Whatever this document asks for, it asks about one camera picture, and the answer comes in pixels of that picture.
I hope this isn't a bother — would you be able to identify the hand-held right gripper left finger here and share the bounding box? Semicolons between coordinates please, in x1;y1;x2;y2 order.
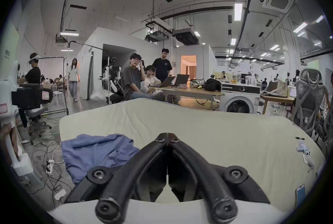
65;134;168;222

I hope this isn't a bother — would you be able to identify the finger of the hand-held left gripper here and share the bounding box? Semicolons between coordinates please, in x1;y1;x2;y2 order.
25;87;54;109

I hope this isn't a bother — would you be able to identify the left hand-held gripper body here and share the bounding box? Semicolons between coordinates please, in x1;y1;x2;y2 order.
0;78;35;178

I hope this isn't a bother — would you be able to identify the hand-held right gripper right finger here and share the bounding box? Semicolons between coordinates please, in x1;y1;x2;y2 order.
169;134;270;222

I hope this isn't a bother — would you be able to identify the person's left hand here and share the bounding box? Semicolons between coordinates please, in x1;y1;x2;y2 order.
0;123;19;163

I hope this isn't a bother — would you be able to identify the grey swivel chair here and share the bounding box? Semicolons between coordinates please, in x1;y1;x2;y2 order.
24;108;53;138

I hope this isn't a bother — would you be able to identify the white stool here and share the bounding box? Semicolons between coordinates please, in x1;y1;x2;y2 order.
52;90;65;107

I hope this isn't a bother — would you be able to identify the black boom light stand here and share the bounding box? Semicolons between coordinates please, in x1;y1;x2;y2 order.
39;40;115;116

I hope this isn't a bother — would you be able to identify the blue shirt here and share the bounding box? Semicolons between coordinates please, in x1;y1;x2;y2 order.
61;134;141;185

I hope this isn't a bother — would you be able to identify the white power adapter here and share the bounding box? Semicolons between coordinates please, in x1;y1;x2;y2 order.
54;189;67;201

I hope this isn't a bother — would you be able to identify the white and black robot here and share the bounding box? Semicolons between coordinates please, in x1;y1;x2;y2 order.
100;56;123;104

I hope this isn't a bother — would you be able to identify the white washing machine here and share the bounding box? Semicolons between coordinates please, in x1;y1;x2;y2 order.
219;82;261;114

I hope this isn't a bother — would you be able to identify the wooden table with laptops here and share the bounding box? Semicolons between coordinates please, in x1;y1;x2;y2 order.
148;74;225;111

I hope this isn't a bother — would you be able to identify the phone with blue screen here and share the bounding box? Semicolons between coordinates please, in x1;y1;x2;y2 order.
295;184;306;208

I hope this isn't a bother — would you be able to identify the wooden table with boxes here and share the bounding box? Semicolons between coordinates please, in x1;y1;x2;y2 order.
260;80;297;116

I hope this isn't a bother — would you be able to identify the grey mesh office chair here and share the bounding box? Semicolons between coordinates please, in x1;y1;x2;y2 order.
291;68;333;149

